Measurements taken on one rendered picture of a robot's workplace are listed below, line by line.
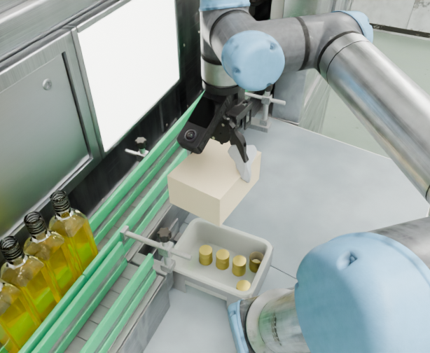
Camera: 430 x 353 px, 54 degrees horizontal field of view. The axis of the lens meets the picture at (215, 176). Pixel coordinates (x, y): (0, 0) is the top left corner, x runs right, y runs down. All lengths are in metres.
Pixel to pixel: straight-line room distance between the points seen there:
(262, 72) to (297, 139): 0.97
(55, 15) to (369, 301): 0.76
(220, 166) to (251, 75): 0.30
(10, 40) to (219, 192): 0.45
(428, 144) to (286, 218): 0.82
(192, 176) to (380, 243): 0.53
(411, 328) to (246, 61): 0.37
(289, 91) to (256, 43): 1.00
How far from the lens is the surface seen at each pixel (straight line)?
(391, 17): 4.32
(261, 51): 0.56
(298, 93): 1.55
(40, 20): 0.87
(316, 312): 0.36
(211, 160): 0.84
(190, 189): 0.79
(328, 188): 1.37
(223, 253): 1.07
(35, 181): 0.94
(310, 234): 1.22
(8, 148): 0.87
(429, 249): 0.34
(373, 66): 0.55
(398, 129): 0.49
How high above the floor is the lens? 1.67
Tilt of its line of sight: 43 degrees down
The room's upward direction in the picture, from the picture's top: straight up
